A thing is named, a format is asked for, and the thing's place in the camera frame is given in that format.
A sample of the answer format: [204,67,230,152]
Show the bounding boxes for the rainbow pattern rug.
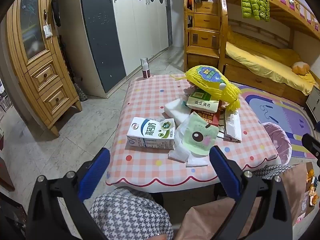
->
[230,81,318,159]

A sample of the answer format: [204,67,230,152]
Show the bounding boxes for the wooden bunk bed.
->
[220,0,320,107]

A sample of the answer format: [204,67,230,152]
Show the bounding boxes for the trash bin with pink bag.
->
[261,122,292,167]

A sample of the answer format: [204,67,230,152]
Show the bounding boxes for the pink checked tablecloth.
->
[105,74,280,187]

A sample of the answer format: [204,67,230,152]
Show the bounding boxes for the brown cardboard box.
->
[175,161,320,240]

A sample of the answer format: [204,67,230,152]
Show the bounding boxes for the grey and white wardrobe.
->
[79,0,173,98]

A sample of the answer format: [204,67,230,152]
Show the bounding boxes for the red paper box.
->
[190,107,222,128]

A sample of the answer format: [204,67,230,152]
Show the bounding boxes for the green beige medicine box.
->
[186,89,220,113]

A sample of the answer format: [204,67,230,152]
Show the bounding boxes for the white plastic packet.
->
[217,110,242,142]

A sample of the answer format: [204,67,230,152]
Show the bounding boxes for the wooden cabinet with glass door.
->
[6,0,83,137]

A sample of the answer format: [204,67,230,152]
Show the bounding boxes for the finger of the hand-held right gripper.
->
[301,133,320,170]

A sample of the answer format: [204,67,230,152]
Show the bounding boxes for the green face print packet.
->
[181,112,219,155]

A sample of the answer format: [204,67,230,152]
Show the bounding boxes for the white milk carton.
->
[126,117,175,150]

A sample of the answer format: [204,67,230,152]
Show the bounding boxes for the dark hanging garment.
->
[51,0,62,27]

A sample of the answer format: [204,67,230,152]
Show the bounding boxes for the yellow bed sheet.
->
[226,31,317,95]

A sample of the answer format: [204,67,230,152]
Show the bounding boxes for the green cartoon tissue pack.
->
[167,119,209,168]

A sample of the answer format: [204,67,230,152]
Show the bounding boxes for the houndstooth trousers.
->
[89,164,290,240]

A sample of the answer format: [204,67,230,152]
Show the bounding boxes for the white foam block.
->
[164,97,194,125]

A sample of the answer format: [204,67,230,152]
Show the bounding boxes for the green puffer jacket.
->
[241,0,271,22]

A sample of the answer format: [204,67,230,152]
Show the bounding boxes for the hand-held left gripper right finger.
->
[209,145,293,240]

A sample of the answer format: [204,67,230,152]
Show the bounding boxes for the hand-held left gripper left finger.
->
[26,147,111,240]

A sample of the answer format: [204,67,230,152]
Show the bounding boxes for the small spray bottle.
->
[140,57,150,79]

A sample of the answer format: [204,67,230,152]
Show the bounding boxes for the wooden stair drawer unit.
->
[184,0,227,72]

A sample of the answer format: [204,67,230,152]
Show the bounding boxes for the orange plush toy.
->
[292,61,310,75]

